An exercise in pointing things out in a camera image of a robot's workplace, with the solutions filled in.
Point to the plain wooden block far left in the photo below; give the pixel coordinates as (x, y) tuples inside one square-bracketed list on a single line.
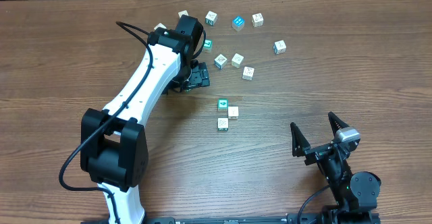
[(160, 25)]

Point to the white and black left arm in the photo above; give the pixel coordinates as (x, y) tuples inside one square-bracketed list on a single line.
[(114, 152)]

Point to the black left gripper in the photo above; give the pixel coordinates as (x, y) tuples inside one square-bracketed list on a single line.
[(198, 77)]

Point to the wooden block yellow side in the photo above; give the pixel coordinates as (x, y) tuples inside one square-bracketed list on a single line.
[(248, 73)]

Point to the green top block letter L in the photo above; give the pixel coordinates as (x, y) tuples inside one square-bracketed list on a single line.
[(208, 45)]

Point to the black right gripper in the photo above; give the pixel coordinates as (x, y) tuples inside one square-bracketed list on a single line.
[(322, 150)]

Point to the wooden block teal side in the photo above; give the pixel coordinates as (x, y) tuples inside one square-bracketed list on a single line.
[(211, 18)]

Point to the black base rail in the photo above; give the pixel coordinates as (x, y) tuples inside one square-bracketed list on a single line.
[(233, 220)]

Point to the blue top wooden block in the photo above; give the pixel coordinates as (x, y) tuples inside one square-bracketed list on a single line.
[(238, 23)]

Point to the wooden block oval drawing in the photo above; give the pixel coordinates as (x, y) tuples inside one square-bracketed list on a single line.
[(237, 60)]

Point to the wooden block diamond drawing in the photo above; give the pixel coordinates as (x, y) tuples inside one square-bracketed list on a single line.
[(220, 61)]

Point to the wooden block black drawing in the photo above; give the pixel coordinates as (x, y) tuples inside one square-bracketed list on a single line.
[(257, 20)]

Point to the wooden block blue side right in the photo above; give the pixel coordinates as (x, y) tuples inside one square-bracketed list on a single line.
[(279, 47)]

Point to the wooden block green letter side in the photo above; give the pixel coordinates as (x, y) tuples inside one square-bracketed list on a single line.
[(183, 13)]

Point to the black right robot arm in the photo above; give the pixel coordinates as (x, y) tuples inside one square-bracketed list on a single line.
[(355, 193)]

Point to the green top block number 4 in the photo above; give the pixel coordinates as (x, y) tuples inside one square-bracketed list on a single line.
[(222, 104)]

